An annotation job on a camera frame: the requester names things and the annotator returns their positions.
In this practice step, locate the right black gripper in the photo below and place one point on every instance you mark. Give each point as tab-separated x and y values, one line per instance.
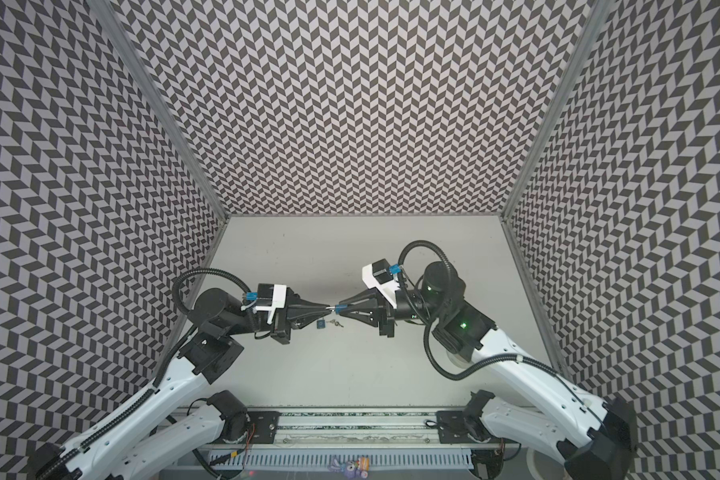
385	312

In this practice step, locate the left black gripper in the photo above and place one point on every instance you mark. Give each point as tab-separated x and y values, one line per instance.
297	314

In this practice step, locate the blue padlock with keys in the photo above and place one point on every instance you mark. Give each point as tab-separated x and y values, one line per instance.
323	324

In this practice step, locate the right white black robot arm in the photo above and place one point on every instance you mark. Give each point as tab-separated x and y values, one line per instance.
591	437

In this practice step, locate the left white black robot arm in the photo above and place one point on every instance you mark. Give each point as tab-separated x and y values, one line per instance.
128	443

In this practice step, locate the purple toy figure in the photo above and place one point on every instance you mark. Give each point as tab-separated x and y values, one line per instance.
351	469

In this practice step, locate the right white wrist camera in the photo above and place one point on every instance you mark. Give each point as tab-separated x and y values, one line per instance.
378	276

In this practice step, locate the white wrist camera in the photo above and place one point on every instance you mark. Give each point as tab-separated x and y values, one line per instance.
265	302
378	276

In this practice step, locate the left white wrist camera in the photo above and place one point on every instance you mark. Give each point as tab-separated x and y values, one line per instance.
265	302

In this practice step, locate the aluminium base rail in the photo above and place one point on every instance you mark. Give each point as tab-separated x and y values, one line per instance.
363	428

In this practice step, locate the white slotted cable duct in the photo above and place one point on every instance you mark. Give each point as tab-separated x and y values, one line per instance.
319	460

